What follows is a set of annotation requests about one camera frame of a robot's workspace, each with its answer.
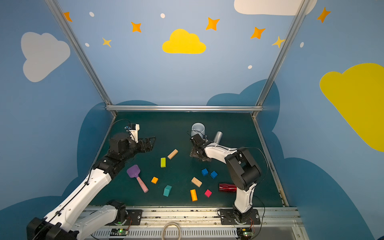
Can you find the aluminium right corner post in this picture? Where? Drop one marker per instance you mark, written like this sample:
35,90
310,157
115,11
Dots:
291,34

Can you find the silver spray bottle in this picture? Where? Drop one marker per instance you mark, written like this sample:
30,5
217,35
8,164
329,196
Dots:
218,137

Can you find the light blue ceramic mug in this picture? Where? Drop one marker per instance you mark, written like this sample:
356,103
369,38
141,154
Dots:
198,129

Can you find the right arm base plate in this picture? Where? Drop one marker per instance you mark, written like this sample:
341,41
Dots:
234,217

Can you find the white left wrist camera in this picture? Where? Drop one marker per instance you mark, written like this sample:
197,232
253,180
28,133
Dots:
132,130

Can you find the small orange cube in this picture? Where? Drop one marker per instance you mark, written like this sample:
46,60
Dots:
154,180

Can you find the tan wood block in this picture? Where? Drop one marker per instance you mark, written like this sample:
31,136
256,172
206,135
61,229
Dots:
196,182

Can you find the front aluminium rail base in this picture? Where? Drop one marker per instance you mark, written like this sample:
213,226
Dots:
203,223

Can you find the aluminium back frame rail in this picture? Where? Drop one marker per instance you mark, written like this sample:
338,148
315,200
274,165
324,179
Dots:
132,108

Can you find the blue cube left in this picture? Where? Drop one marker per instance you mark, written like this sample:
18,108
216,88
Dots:
205,172

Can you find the right green circuit board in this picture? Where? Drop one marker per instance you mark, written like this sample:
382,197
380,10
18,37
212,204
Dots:
244,234

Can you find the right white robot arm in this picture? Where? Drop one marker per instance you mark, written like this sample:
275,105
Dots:
243,169

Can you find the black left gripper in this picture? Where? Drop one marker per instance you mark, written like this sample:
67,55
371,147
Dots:
142,144

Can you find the left green circuit board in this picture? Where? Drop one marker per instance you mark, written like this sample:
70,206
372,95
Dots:
119,232

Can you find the purple pink toy spatula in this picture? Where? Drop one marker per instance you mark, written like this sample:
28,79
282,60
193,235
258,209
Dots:
134,172

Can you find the lime green block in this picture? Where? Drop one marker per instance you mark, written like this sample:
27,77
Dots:
163,162

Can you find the aluminium left corner post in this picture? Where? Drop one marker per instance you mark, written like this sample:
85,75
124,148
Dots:
57,12

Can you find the red spray bottle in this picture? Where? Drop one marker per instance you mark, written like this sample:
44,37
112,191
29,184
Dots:
229,188

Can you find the aluminium corner post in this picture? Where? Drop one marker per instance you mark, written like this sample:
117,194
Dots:
291,34
57,12

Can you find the magenta cube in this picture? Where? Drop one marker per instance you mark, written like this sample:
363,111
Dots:
208,193

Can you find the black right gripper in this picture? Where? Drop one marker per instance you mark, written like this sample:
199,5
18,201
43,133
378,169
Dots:
197,143

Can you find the blue cube right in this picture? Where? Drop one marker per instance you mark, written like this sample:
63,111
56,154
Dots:
214,174

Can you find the blue cube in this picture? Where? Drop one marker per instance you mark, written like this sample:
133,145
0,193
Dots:
214,174
205,172

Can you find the teal block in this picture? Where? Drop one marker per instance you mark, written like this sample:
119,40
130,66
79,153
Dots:
167,190

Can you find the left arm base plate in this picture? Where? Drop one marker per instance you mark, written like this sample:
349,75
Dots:
132,217

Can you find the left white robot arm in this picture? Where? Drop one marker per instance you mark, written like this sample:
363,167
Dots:
63,222

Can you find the green circuit board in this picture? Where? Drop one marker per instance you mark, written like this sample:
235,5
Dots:
244,234
119,232

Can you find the natural wood block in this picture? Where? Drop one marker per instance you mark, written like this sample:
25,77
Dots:
172,154

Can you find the orange yellow block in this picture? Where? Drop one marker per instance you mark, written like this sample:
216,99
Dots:
194,196

